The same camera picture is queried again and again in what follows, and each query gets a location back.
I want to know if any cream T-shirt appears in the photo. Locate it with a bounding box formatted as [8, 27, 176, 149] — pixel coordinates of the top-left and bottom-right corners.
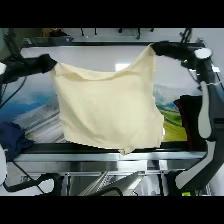
[50, 43, 165, 156]

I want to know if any dark red garment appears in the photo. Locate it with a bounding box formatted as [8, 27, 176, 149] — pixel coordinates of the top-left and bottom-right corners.
[173, 97, 192, 152]

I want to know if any black garment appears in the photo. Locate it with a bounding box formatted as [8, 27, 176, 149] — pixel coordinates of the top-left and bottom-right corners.
[179, 94, 208, 152]

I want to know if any navy blue garment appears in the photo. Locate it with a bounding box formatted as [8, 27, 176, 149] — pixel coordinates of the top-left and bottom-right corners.
[0, 120, 36, 162]

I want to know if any silver frame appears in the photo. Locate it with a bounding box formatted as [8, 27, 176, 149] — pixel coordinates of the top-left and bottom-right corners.
[5, 150, 214, 197]

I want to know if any black cable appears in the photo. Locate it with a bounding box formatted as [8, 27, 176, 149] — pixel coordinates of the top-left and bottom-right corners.
[0, 75, 28, 109]

